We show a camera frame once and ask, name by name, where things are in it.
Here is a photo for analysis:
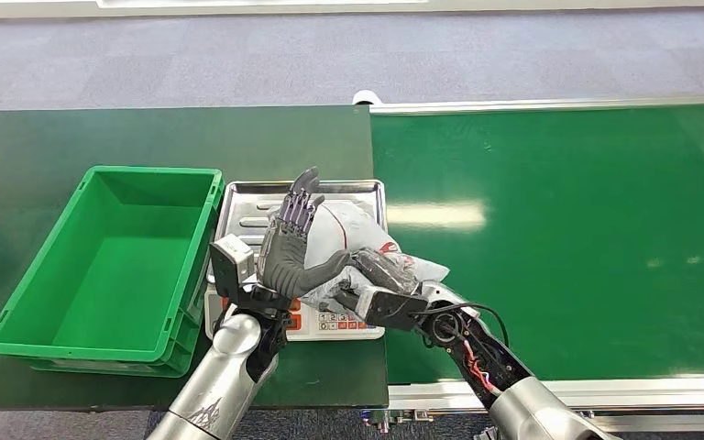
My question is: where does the steel scale tray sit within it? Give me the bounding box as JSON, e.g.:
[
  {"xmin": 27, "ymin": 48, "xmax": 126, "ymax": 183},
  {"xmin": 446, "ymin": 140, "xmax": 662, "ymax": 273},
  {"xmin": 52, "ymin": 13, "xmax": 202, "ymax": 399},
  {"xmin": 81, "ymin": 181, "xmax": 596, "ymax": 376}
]
[{"xmin": 214, "ymin": 179, "xmax": 389, "ymax": 288}]

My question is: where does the white electronic scale body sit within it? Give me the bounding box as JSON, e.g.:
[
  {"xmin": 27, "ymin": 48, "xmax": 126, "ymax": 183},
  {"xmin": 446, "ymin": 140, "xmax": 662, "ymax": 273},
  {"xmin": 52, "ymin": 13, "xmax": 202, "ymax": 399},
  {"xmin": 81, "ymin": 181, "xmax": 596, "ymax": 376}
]
[{"xmin": 203, "ymin": 267, "xmax": 387, "ymax": 343}]

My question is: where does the dark green table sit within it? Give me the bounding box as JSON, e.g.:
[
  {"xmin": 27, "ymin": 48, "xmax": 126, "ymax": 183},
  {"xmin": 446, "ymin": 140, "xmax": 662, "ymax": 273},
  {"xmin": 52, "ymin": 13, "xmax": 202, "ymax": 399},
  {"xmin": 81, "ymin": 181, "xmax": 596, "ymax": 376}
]
[{"xmin": 0, "ymin": 104, "xmax": 391, "ymax": 412}]

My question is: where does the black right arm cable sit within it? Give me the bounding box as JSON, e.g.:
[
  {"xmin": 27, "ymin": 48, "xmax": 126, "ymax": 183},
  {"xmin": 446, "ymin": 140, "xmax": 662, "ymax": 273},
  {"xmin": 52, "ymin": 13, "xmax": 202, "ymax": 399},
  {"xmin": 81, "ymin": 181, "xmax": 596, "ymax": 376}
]
[{"xmin": 411, "ymin": 302, "xmax": 512, "ymax": 350}]

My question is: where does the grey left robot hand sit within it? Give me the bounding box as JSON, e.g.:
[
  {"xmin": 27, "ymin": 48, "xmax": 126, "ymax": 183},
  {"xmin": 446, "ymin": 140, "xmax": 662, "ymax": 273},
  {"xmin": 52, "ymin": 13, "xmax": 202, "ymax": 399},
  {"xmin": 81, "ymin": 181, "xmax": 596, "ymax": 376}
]
[{"xmin": 256, "ymin": 167, "xmax": 357, "ymax": 300}]

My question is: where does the green conveyor belt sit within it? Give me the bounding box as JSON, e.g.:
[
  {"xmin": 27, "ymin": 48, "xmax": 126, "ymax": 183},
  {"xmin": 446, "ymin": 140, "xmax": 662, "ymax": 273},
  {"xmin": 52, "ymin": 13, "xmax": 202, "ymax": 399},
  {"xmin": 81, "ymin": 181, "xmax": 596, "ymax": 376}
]
[{"xmin": 369, "ymin": 103, "xmax": 704, "ymax": 388}]

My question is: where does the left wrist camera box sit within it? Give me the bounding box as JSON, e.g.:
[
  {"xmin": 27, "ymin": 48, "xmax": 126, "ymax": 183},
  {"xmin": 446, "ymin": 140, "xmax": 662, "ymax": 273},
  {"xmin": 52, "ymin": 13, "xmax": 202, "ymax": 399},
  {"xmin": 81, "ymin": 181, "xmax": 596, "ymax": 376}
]
[{"xmin": 208, "ymin": 235, "xmax": 257, "ymax": 300}]

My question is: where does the aluminium conveyor frame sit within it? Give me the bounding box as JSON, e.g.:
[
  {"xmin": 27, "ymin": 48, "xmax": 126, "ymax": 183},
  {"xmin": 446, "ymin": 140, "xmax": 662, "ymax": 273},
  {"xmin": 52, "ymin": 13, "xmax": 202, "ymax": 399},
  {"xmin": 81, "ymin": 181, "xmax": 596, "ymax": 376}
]
[{"xmin": 351, "ymin": 91, "xmax": 704, "ymax": 436}]

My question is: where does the green plastic bin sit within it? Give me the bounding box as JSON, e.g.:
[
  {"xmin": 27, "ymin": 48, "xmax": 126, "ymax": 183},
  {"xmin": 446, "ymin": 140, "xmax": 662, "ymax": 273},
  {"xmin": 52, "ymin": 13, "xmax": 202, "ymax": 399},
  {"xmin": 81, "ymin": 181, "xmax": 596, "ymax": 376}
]
[
  {"xmin": 24, "ymin": 291, "xmax": 209, "ymax": 380},
  {"xmin": 0, "ymin": 165, "xmax": 226, "ymax": 366}
]

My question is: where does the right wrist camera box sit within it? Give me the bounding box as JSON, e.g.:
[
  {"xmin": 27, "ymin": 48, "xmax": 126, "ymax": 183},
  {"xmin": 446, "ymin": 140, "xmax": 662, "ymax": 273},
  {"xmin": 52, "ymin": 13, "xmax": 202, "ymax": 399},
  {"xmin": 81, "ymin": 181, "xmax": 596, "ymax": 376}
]
[{"xmin": 355, "ymin": 289, "xmax": 430, "ymax": 333}]

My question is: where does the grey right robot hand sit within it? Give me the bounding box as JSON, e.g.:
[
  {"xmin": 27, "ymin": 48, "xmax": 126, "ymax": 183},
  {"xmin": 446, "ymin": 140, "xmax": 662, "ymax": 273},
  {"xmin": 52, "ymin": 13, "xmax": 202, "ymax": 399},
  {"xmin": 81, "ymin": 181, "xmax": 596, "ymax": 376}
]
[{"xmin": 327, "ymin": 247, "xmax": 421, "ymax": 318}]

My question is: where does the grey plastic mailer package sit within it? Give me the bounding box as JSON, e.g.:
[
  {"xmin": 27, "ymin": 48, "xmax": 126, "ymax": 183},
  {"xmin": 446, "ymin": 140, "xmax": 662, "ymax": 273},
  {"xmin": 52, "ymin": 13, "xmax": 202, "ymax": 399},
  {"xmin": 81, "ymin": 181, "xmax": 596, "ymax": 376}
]
[{"xmin": 300, "ymin": 200, "xmax": 451, "ymax": 312}]

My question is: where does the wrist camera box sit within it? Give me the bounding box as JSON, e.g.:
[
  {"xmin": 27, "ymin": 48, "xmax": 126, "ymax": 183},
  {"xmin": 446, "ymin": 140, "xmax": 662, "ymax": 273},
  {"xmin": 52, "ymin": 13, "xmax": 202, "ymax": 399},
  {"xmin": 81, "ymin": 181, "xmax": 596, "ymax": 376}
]
[
  {"xmin": 208, "ymin": 235, "xmax": 257, "ymax": 300},
  {"xmin": 355, "ymin": 289, "xmax": 430, "ymax": 333}
]

